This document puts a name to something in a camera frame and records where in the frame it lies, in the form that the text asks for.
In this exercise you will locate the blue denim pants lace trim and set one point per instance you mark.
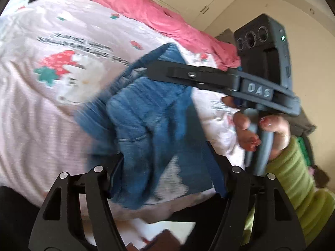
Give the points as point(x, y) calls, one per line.
point(146, 120)

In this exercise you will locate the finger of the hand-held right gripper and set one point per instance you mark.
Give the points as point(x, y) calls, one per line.
point(183, 74)

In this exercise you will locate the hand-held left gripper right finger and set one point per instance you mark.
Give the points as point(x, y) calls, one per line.
point(217, 171)

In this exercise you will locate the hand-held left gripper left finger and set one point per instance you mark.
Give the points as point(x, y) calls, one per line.
point(117, 173)

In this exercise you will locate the brown fuzzy object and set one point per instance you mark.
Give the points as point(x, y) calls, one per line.
point(322, 176)

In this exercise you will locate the person's right forearm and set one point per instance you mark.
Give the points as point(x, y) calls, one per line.
point(290, 177)

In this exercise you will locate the pink duvet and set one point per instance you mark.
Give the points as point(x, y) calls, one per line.
point(157, 13)

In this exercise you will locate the grey bed headboard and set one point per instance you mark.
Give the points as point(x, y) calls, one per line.
point(224, 36)

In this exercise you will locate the person's right hand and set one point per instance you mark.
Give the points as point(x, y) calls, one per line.
point(279, 129)

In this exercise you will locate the pink strawberry printed blanket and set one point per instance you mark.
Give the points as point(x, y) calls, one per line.
point(39, 109)

